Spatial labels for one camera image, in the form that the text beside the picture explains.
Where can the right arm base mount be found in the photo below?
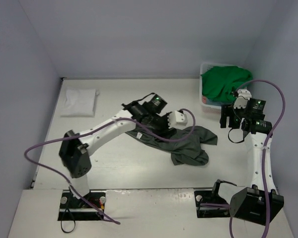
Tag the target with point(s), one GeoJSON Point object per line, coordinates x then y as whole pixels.
{"type": "Point", "coordinates": [212, 205]}

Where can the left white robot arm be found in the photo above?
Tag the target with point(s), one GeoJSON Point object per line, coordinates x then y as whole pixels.
{"type": "Point", "coordinates": [75, 153]}

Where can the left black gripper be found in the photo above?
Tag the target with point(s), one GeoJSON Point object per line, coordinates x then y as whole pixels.
{"type": "Point", "coordinates": [162, 123]}

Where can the green t shirt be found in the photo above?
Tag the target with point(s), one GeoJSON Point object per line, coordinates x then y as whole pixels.
{"type": "Point", "coordinates": [219, 82]}

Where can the light blue t shirt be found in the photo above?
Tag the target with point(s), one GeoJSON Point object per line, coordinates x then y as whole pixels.
{"type": "Point", "coordinates": [211, 104]}

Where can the white laundry basket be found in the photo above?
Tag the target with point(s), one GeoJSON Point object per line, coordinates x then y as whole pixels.
{"type": "Point", "coordinates": [205, 66]}

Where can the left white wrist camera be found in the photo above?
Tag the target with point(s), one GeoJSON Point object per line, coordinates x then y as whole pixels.
{"type": "Point", "coordinates": [177, 118]}

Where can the white t shirt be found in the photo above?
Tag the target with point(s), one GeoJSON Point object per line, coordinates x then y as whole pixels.
{"type": "Point", "coordinates": [79, 102]}

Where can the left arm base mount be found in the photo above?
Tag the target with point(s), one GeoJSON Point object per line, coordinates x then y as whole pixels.
{"type": "Point", "coordinates": [71, 208]}

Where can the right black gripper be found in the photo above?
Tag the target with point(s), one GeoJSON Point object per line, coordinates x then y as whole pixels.
{"type": "Point", "coordinates": [227, 115]}

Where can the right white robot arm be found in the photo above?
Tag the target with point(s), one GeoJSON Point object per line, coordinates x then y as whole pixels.
{"type": "Point", "coordinates": [258, 202]}

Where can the grey t shirt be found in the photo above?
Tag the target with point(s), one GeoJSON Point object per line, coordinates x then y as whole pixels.
{"type": "Point", "coordinates": [187, 152]}

